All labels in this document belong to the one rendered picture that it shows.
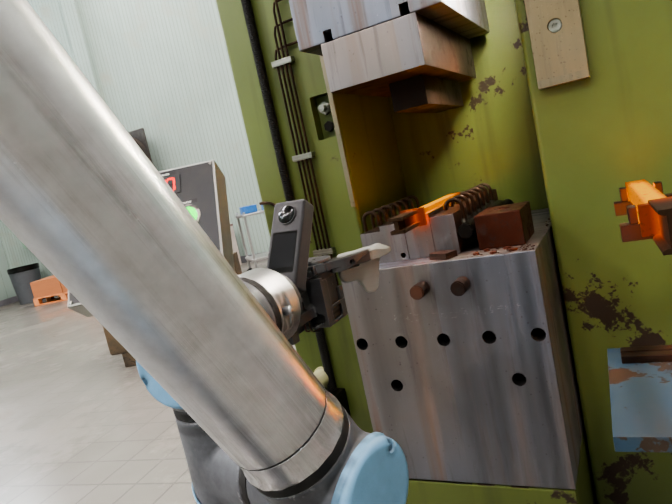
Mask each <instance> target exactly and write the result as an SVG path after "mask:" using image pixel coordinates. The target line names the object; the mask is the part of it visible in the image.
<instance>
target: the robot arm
mask: <svg viewBox="0 0 672 504"><path fill-rule="evenodd" d="M313 211H314V207H313V205H312V204H310V203H309V202H308V201H306V200H305V199H299V200H293V201H287V202H281V203H277V204H276V205H275V207H274V214H273V222H272V230H271V238H270V245H269V253H268V261H267V268H255V269H252V270H249V271H247V272H244V273H242V274H240V275H237V273H236V272H235V271H234V269H233V268H232V267H231V266H230V264H229V263H228V262H227V260H226V259H225V258H224V256H223V255H222V254H221V253H220V251H219V250H218V249H217V247H216V246H215V245H214V243H213V242H212V241H211V240H210V238H209V237H208V236H207V234H206V233H205V232H204V230H203V229H202V228H201V227H200V225H199V224H198V223H197V221H196V220H195V219H194V217H193V216H192V215H191V214H190V212H189V211H188V210H187V208H186V207H185V206H184V204H183V203H182V202H181V201H180V199H179V198H178V197H177V195H176V194H175V193H174V191H173V190H172V189H171V188H170V186H169V185H168V184H167V182H166V181H165V180H164V178H163V177H162V176H161V174H160V173H159V172H158V171H157V169H156V168H155V167H154V165H153V164H152V163H151V161H150V160H149V159H148V158H147V156H146V155H145V154H144V152H143V151H142V150H141V148H140V147H139V146H138V145H137V143H136V142H135V141H134V139H133V138H132V137H131V135H130V134H129V133H128V132H127V130H126V129H125V128H124V126H123V125H122V124H121V122H120V121H119V120H118V119H117V117H116V116H115V115H114V113H113V112H112V111H111V109H110V108H109V107H108V106H107V104H106V103H105V102H104V100H103V99H102V98H101V96H100V95H99V94H98V93H97V91H96V90H95V89H94V87H93V86H92V85H91V83H90V82H89V81H88V80H87V78H86V77H85V76H84V74H83V73H82V72H81V70H80V69H79V68H78V67H77V65H76V64H75V63H74V61H73V60H72V59H71V57H70V56H69V55H68V54H67V52H66V51H65V50H64V48H63V47H62V46H61V44H60V43H59V42H58V41H57V39H56V38H55V37H54V35H53V34H52V33H51V31H50V30H49V29H48V28H47V26H46V25H45V24H44V22H43V21H42V20H41V18H40V17H39V16H38V15H37V13H36V12H35V11H34V9H33V8H32V7H31V5H30V4H29V3H28V2H27V0H0V220H1V221H2V222H3V223H4V224H5V225H6V226H7V227H8V228H9V229H10V230H11V231H12V232H13V233H14V234H15V235H16V237H17V238H18V239H19V240H20V241H21V242H22V243H23V244H24V245H25V246H26V247H27V248H28V249H29V250H30V251H31V252H32V253H33V254H34V255H35V256H36V257H37V258H38V259H39V260H40V261H41V262H42V263H43V264H44V265H45V267H46V268H47V269H48V270H49V271H50V272H51V273H52V274H53V275H54V276H55V277H56V278H57V279H58V280H59V281H60V282H61V283H62V284H63V285H64V286H65V287H66V288H67V289H68V290H69V291H70V292H71V293H72V294H73V295H74V296H75V298H76V299H77V300H78V301H79V302H80V303H81V304H82V305H83V306H84V307H85V308H86V309H87V310H88V311H89V312H90V313H91V314H92V315H93V316H94V317H95V318H96V319H97V320H98V321H99V322H100V323H101V324H102V325H103V326H104V328H105V329H106V330H107V331H108V332H109V333H110V334H111V335H112V336H113V337H114V338H115V339H116V340H117V341H118V342H119V343H120V344H121V345H122V346H123V347H124V348H125V349H126V350H127V351H128V352H129V353H130V354H131V355H132V356H133V358H134V359H135V360H136V365H137V369H138V373H139V375H140V378H141V379H142V381H143V383H144V384H145V386H146V389H147V390H148V392H149V393H150V394H151V395H152V396H153V397H154V398H155V399H156V400H157V401H159V402H160V403H162V404H163V405H165V406H168V407H171V408H173V412H174V415H175V420H176V423H177V427H178V431H179V435H180V438H181V442H182V446H183V450H184V453H185V457H186V461H187V465H188V469H189V472H190V476H191V480H192V492H193V496H194V498H195V501H196V502H197V504H406V501H407V495H408V486H409V473H408V465H407V461H406V457H405V455H404V452H403V450H402V449H401V447H400V446H399V444H398V443H397V442H396V441H394V440H393V439H391V438H389V437H386V436H385V435H384V434H383V433H381V432H373V433H368V432H365V431H363V430H361V429H360V428H359V427H358V426H357V425H356V423H355V422H354V421H353V419H352V418H351V417H350V415H349V414H348V413H347V411H346V410H345V409H344V407H343V406H342V405H341V403H340V402H339V401H338V400H337V398H336V397H335V396H334V395H332V394H331V393H330V392H328V391H327V390H326V389H325V388H324V386H323V385H322V384H321V383H320V381H319V380H318V379H317V377H316V376H315V375H314V373H313V372H312V371H311V370H310V368H309V367H308V366H307V364H306V363H305V362H304V360H303V359H302V358H301V357H300V355H299V354H298V353H297V351H296V350H295V349H294V347H293V346H292V345H295V344H296V343H298V342H299V341H300V339H299V334H300V333H302V332H303V331H304V330H305V331H306V332H310V331H311V332H317V331H319V330H321V329H322V328H325V327H331V326H332V325H334V324H335V323H337V322H338V321H339V320H341V319H342V318H343V317H345V316H346V315H348V312H347V307H346V303H345V297H344V292H343V288H342V285H337V282H336V277H335V273H336V272H338V276H339V278H340V280H341V281H343V282H345V283H349V282H353V281H358V282H359V283H360V284H361V286H362V287H363V288H364V290H365V291H366V292H368V293H371V292H374V291H376V290H377V288H378V286H379V260H380V258H381V256H383V255H385V254H387V253H389V252H390V251H391V249H390V247H389V246H386V245H383V244H380V243H375V244H373V245H370V246H367V247H363V248H360V249H357V250H354V251H350V252H345V253H342V254H338V256H337V257H335V258H332V259H331V258H330V256H329V255H325V256H317V257H310V258H309V249H310V240H311V230H312V220H313ZM355 265H356V266H355ZM352 266H353V267H352ZM318 328H319V329H318ZM313 329H317V330H315V331H313ZM307 330H309V331H307Z"/></svg>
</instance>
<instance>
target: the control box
mask: <svg viewBox="0 0 672 504"><path fill-rule="evenodd" d="M159 173H160V174H161V176H162V177H163V178H164V180H167V179H168V178H175V190H174V189H173V185H174V184H173V179H171V180H167V184H168V185H169V184H173V185H172V186H170V188H171V189H172V190H174V193H175V194H176V195H177V197H178V198H179V199H180V201H181V202H182V203H183V204H184V206H185V207H192V208H194V209H195V210H196V211H197V218H196V221H197V223H198V224H199V225H200V227H201V228H202V229H203V230H204V232H205V233H206V234H207V236H208V237H209V238H210V240H211V241H212V242H213V243H214V245H215V246H216V247H217V249H218V250H219V251H220V253H221V254H222V255H223V256H224V258H225V259H226V260H227V262H228V263H229V264H230V266H231V267H232V268H233V269H234V271H235V267H234V257H233V248H232V238H231V229H230V219H229V210H228V200H227V191H226V181H225V176H224V174H223V173H222V171H221V170H220V168H219V167H218V165H217V163H216V162H215V160H209V161H204V162H200V163H195V164H191V165H186V166H182V167H177V168H172V169H168V170H163V171H159ZM67 306H68V308H69V309H71V310H73V311H76V312H78V313H80V314H82V315H84V316H86V317H92V316H93V315H92V314H91V313H90V312H89V311H88V310H87V309H86V308H85V307H84V306H83V305H82V304H81V303H80V302H79V301H78V300H77V299H76V298H75V296H74V295H73V294H72V293H71V292H70V291H69V290H68V303H67Z"/></svg>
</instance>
